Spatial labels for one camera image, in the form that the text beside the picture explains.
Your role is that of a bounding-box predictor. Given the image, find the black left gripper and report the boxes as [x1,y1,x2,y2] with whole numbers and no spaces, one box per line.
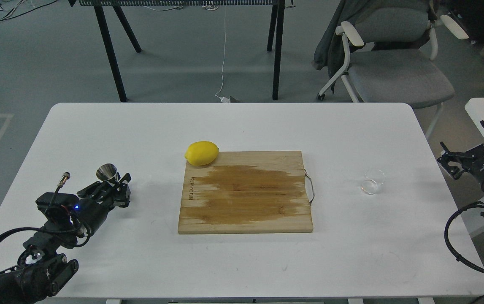
[73,173,132,236]

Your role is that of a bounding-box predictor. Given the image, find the steel double jigger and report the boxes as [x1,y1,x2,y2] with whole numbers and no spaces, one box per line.
[96,163,120,184]

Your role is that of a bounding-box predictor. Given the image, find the small clear glass cup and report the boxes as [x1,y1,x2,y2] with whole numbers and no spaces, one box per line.
[360,168,387,195]

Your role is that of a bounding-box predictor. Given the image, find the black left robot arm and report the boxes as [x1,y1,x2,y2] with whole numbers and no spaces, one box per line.
[0,168,132,304]

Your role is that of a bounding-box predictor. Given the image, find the yellow lemon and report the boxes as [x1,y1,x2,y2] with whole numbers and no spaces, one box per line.
[184,141,219,167]

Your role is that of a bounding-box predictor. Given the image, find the grey office chair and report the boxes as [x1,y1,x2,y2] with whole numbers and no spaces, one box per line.
[312,0,468,137]

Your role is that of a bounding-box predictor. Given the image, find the wooden cutting board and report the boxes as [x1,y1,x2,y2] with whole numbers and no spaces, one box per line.
[178,151,314,234]

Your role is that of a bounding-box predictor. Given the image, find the black metal rack table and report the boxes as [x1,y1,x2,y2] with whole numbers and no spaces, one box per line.
[68,0,294,102]

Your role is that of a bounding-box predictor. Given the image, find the white power cable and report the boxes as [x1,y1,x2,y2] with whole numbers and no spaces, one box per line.
[214,6,232,103]

